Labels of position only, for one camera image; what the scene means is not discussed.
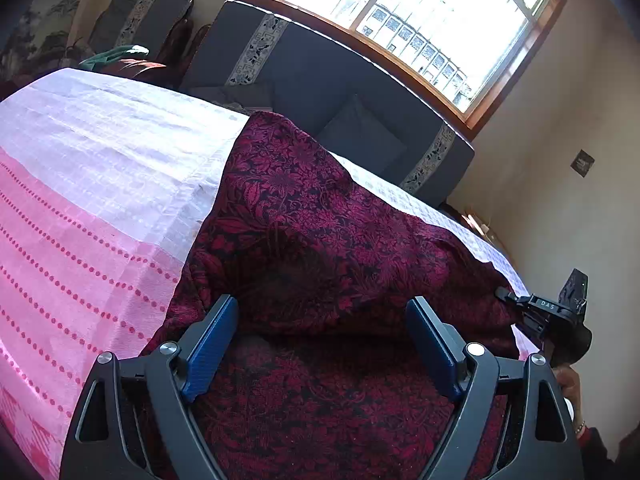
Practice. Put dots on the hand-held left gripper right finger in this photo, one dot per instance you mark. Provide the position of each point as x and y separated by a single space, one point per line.
432 351

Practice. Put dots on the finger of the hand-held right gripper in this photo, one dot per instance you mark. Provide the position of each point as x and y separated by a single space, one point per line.
535 325
540 303

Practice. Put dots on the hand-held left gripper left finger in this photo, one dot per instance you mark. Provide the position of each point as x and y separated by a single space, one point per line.
212 346

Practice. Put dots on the dark red floral garment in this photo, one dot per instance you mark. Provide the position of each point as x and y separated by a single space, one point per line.
325 220

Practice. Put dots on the person's right forearm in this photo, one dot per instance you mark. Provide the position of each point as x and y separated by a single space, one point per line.
597 445

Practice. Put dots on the person's right hand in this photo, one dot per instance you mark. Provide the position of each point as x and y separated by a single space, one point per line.
569 390

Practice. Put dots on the wooden furniture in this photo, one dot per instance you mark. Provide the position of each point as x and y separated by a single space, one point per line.
480 225

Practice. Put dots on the pink and white woven blanket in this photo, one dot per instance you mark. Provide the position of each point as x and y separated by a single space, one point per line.
75 185

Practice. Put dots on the dark grey square pillow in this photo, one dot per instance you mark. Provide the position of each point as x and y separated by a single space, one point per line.
360 132

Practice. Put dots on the grey patterned cushion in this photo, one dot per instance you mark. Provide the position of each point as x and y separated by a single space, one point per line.
240 97

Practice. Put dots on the red cushion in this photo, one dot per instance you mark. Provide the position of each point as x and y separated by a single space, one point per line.
142 67

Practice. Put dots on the dark grey sofa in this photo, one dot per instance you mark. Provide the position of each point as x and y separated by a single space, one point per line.
310 75

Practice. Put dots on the green cloth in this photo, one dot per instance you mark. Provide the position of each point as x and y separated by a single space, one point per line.
107 57

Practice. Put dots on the wooden framed window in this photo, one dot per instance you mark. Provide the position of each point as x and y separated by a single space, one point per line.
425 15

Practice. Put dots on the dark grey armchair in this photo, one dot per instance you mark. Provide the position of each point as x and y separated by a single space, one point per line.
115 20

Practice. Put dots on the dark wall switch plate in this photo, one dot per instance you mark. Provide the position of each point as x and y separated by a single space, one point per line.
582 163

